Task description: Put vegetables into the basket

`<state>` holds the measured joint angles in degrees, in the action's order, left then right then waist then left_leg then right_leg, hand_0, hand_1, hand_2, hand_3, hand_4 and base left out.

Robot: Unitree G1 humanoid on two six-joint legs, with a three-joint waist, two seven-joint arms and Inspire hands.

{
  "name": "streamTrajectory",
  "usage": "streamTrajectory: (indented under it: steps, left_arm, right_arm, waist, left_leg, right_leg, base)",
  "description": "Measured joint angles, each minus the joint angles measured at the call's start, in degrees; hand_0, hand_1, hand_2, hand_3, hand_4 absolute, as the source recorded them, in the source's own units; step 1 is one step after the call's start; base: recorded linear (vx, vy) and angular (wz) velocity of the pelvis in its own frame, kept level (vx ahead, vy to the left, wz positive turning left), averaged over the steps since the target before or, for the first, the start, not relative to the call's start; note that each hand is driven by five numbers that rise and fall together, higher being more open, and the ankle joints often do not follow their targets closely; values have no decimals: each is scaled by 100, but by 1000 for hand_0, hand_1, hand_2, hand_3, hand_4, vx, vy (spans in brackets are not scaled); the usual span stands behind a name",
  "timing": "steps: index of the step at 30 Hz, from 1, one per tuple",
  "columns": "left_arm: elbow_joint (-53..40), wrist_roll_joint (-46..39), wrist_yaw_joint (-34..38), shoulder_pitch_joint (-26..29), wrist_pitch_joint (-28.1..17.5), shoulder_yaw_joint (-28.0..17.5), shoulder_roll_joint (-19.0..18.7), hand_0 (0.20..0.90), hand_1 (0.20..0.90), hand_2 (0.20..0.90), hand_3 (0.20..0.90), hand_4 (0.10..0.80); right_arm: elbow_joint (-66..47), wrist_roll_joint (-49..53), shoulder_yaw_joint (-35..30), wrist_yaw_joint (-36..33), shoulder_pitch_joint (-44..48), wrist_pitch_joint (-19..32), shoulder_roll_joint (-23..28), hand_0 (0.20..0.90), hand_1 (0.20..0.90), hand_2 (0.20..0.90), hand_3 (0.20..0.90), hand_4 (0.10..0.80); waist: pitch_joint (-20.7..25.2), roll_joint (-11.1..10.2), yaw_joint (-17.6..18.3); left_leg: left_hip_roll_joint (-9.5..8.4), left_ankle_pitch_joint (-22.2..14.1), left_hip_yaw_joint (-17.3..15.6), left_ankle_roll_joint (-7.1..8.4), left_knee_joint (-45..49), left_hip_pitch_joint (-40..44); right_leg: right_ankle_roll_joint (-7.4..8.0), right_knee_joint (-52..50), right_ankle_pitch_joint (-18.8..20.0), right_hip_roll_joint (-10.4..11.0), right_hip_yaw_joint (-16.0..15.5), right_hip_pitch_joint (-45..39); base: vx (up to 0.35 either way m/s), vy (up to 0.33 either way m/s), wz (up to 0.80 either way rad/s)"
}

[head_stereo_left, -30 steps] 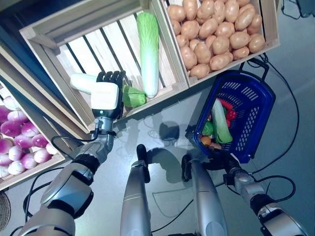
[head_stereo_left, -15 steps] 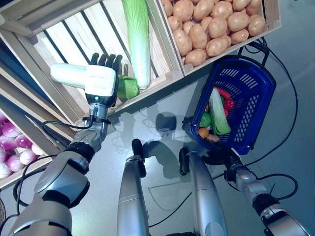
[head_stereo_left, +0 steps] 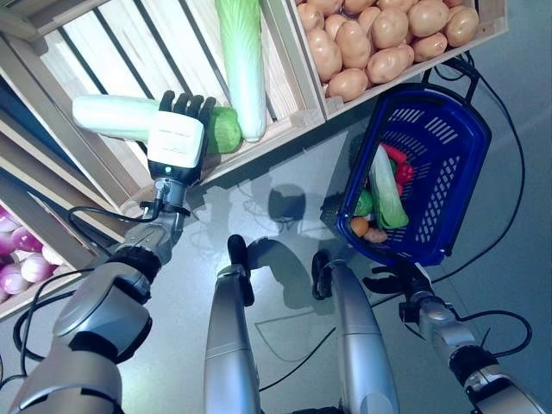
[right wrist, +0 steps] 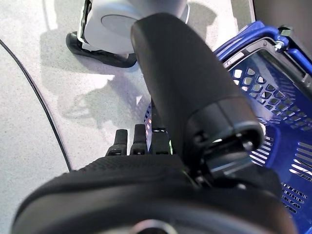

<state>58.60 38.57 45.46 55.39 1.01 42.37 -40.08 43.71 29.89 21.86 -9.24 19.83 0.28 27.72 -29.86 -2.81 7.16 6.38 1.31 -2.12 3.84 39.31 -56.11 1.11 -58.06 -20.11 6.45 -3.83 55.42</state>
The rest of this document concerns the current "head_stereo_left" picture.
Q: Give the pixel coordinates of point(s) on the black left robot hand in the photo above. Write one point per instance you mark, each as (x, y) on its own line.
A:
(177, 138)

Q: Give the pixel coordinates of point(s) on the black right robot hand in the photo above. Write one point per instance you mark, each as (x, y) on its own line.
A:
(405, 282)

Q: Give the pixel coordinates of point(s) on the napa cabbage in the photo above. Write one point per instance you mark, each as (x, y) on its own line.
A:
(384, 185)
(112, 116)
(243, 77)

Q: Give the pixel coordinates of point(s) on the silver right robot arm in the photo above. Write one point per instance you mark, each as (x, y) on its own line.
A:
(457, 340)

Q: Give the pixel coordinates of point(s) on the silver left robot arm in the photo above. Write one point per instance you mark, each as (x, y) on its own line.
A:
(108, 310)

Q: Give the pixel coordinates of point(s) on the blue plastic shopping basket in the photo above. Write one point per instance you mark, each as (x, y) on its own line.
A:
(360, 164)

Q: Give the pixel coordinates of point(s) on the pale orange root vegetable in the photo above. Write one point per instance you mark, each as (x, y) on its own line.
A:
(376, 235)

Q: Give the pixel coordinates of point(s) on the silver right robot leg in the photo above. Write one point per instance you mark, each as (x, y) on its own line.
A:
(362, 336)

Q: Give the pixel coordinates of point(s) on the silver robot leg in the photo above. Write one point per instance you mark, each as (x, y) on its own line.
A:
(362, 336)
(228, 345)

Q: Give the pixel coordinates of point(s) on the small orange fruit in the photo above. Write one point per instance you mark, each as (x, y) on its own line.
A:
(359, 226)

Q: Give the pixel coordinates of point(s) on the wooden slatted cabbage crate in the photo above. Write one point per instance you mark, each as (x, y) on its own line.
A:
(172, 56)

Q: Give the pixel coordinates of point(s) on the large wooden display shelf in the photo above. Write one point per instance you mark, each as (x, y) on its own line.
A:
(99, 172)

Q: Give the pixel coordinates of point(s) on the small green vegetable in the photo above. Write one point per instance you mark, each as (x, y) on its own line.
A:
(364, 202)

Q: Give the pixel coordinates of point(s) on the red chili pepper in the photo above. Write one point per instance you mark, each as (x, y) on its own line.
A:
(405, 172)

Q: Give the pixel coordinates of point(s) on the silver left robot leg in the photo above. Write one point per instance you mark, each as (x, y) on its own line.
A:
(228, 345)

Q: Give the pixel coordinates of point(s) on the heap of purple white turnips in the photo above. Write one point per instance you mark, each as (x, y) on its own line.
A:
(26, 271)

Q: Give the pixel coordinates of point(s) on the wooden crate with turnips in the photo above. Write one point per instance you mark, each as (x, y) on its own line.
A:
(26, 297)

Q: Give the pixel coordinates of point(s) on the heap of brown potatoes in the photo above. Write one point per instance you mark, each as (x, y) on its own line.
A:
(388, 39)

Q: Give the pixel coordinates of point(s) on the wooden crate with potatoes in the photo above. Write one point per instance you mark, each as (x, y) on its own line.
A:
(491, 17)

